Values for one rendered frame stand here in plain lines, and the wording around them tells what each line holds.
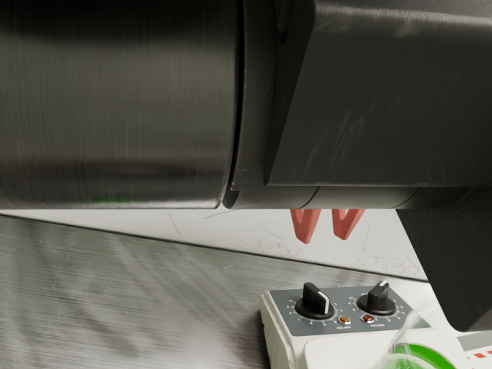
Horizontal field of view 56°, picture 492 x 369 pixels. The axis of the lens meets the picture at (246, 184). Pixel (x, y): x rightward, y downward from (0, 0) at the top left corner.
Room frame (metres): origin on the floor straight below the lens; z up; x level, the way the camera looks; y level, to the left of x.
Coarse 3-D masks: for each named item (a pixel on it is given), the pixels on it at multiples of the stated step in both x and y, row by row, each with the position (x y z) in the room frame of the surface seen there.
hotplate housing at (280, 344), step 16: (272, 304) 0.22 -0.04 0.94; (272, 320) 0.20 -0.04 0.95; (272, 336) 0.19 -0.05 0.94; (288, 336) 0.18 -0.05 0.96; (304, 336) 0.18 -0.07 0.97; (320, 336) 0.18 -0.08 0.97; (272, 352) 0.18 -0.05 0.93; (288, 352) 0.16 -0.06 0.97; (272, 368) 0.17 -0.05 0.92; (288, 368) 0.15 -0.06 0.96; (304, 368) 0.15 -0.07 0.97
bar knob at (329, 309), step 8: (304, 288) 0.23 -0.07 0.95; (312, 288) 0.22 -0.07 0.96; (304, 296) 0.22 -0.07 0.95; (312, 296) 0.22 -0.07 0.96; (320, 296) 0.21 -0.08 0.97; (296, 304) 0.22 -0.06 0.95; (304, 304) 0.22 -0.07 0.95; (312, 304) 0.21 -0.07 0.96; (320, 304) 0.21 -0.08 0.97; (328, 304) 0.21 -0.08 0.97; (304, 312) 0.21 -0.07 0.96; (312, 312) 0.21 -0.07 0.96; (320, 312) 0.21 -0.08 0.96; (328, 312) 0.21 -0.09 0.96
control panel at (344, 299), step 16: (320, 288) 0.25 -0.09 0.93; (336, 288) 0.25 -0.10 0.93; (352, 288) 0.25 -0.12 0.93; (368, 288) 0.26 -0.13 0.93; (288, 304) 0.22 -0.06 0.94; (336, 304) 0.23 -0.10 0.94; (352, 304) 0.23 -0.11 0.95; (400, 304) 0.24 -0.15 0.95; (288, 320) 0.20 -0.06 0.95; (304, 320) 0.20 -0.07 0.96; (320, 320) 0.20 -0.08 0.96; (336, 320) 0.20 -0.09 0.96; (352, 320) 0.21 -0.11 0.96; (384, 320) 0.21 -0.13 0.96; (400, 320) 0.21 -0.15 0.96
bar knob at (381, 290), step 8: (384, 280) 0.25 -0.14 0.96; (376, 288) 0.24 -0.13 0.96; (384, 288) 0.24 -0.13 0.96; (368, 296) 0.23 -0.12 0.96; (376, 296) 0.23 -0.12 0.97; (384, 296) 0.24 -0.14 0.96; (360, 304) 0.23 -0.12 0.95; (368, 304) 0.22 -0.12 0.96; (376, 304) 0.22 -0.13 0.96; (384, 304) 0.23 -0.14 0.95; (392, 304) 0.23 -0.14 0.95; (368, 312) 0.22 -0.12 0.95; (376, 312) 0.22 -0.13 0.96; (384, 312) 0.22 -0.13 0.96; (392, 312) 0.22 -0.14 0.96
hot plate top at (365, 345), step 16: (336, 336) 0.17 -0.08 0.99; (352, 336) 0.17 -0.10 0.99; (368, 336) 0.18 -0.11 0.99; (384, 336) 0.18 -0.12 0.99; (304, 352) 0.15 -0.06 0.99; (320, 352) 0.16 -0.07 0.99; (336, 352) 0.16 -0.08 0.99; (352, 352) 0.16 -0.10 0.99; (368, 352) 0.16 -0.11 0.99; (320, 368) 0.15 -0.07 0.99; (336, 368) 0.15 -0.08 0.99; (352, 368) 0.15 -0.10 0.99; (368, 368) 0.15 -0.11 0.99
